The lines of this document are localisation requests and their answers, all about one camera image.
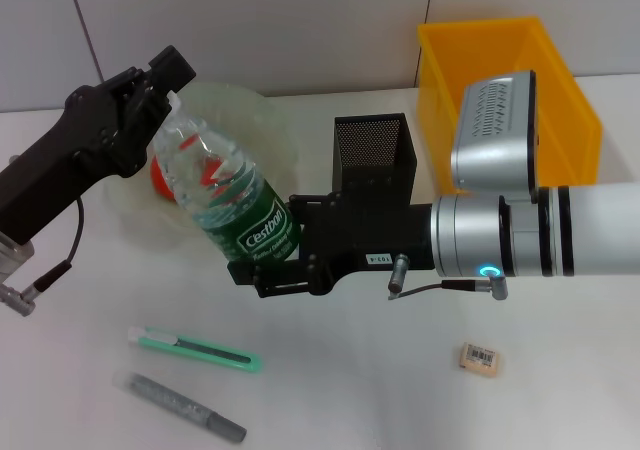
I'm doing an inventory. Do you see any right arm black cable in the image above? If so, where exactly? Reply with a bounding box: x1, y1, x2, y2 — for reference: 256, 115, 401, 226
386, 252, 510, 302

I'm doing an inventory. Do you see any beige eraser with barcode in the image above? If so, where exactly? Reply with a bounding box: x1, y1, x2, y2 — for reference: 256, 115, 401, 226
456, 342, 503, 375

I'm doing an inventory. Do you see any grey marker pen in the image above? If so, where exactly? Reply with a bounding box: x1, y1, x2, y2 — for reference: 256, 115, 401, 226
112, 368, 247, 444

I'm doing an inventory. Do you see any clear green-label water bottle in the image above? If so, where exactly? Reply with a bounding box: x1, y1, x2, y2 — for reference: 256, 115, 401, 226
151, 91, 304, 267

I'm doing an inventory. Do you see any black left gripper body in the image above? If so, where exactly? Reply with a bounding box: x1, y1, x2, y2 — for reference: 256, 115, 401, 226
0, 84, 151, 246

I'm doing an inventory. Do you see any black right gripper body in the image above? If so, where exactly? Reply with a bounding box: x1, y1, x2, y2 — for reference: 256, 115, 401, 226
298, 195, 437, 297

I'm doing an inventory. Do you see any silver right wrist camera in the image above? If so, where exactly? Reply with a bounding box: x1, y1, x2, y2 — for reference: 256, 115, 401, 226
449, 69, 541, 204

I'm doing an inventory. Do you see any pale green glass fruit plate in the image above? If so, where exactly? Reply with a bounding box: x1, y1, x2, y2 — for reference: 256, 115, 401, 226
102, 82, 301, 251

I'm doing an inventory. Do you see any black mesh pen holder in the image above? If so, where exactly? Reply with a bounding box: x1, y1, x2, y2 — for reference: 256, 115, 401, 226
332, 113, 418, 207

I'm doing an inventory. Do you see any yellow plastic bin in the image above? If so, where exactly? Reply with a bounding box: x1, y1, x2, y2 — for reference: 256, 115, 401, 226
417, 16, 604, 192

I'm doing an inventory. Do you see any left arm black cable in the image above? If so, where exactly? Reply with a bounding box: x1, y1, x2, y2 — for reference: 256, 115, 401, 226
0, 195, 86, 317

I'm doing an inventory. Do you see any green utility knife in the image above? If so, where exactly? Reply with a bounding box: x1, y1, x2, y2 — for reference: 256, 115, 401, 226
127, 325, 264, 375

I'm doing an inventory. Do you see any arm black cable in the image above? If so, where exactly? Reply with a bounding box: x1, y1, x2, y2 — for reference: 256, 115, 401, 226
0, 195, 86, 317
386, 252, 510, 302

